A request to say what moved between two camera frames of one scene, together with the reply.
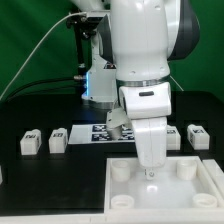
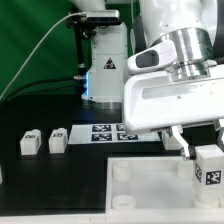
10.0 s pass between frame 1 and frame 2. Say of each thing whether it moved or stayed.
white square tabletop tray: stayed
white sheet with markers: stayed
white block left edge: stayed
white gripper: moved
